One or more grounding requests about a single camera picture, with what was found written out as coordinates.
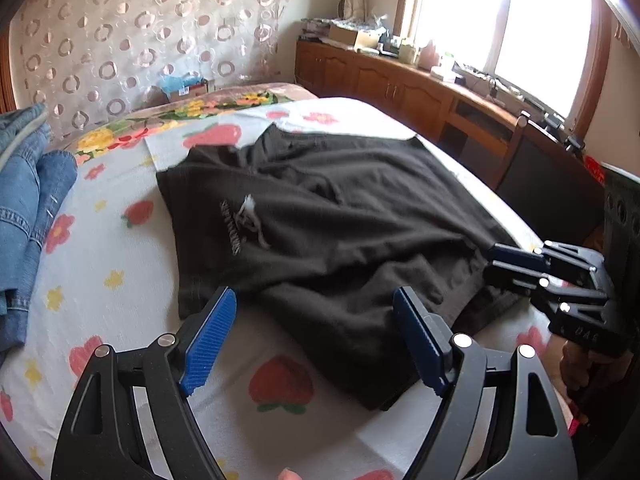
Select wooden wardrobe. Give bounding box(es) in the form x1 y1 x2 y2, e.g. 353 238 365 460
0 25 16 111

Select open cardboard box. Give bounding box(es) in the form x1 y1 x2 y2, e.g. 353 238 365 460
327 24 376 50

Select grey-blue folded pants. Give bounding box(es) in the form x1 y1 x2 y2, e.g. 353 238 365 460
0 102 51 171

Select white strawberry flower blanket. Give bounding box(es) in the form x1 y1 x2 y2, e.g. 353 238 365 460
0 95 566 480

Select blue denim jeans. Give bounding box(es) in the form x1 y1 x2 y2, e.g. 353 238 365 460
0 125 78 356

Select window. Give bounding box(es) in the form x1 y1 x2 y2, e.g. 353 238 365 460
395 0 611 126

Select circle-pattern sheer curtain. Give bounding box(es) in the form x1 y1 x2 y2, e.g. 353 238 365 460
10 0 301 136

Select dark wooden chair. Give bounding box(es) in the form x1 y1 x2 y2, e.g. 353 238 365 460
495 115 606 251

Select pink bottle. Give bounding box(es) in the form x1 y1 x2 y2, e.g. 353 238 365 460
417 42 441 71

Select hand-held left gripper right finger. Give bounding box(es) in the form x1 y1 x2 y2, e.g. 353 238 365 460
392 286 573 480

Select wooden cabinet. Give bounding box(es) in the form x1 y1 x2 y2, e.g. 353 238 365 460
295 40 526 191

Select black pants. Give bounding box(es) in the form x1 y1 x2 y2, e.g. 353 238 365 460
156 124 538 411

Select person's right forearm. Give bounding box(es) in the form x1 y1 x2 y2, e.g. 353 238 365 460
570 350 640 461

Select person's right hand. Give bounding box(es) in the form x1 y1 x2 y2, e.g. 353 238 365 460
560 340 601 403

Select cardboard box with blue cloth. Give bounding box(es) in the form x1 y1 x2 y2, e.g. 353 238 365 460
160 74 208 103

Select colourful floral blanket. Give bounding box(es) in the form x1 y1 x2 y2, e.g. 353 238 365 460
75 82 321 166

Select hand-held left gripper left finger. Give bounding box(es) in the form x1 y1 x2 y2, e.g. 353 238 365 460
50 286 238 480

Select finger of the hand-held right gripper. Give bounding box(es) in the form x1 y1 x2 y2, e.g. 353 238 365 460
487 241 603 273
482 260 608 311

